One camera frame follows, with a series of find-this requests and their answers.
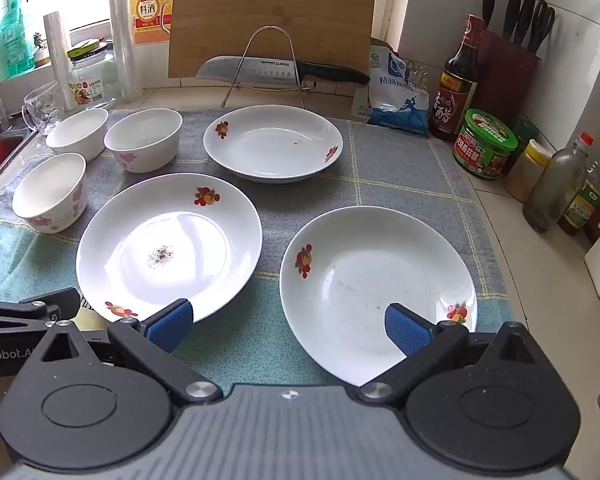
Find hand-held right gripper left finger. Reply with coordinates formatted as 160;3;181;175
35;299;224;407

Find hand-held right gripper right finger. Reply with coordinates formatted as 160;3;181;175
355;304;556;403

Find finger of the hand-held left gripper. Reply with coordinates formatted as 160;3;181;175
0;287;82;333

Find white fruit print plate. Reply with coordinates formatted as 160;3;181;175
76;172;264;325
279;205;479;387
202;105;344;184

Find white floral bowl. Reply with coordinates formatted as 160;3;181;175
45;108;110;162
103;108;183;174
11;152;88;235

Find sink basin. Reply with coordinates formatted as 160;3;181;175
0;127;31;201

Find grey checked dish towel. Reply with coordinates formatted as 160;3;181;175
0;107;516;396

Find clear glass mug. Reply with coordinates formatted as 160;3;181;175
21;81;67;136

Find green lid sauce jar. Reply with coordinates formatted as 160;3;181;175
452;108;519;181

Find yellow lid spice jar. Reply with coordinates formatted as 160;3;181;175
504;139;552;203

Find clear bottle red cap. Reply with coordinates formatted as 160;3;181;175
522;132;595;234

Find green label bottle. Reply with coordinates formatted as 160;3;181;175
559;125;600;236

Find glass jar green lid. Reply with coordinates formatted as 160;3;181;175
66;40;121;111

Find white blue salt bag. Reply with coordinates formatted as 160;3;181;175
351;42;431;136

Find dark vinegar bottle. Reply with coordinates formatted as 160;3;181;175
428;14;486;142

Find green dish soap bottle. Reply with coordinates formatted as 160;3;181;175
0;0;37;80

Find green lid spice jar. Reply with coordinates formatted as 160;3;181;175
512;119;541;150

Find dark red knife block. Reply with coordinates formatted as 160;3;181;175
472;29;541;131

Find tall plastic wrap roll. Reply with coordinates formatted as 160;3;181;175
106;0;143;102

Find yellow cooking wine jug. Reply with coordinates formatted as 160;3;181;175
130;0;177;46

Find bamboo cutting board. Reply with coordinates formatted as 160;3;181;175
167;0;379;80

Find metal wire rack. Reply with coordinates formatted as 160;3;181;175
221;25;317;108

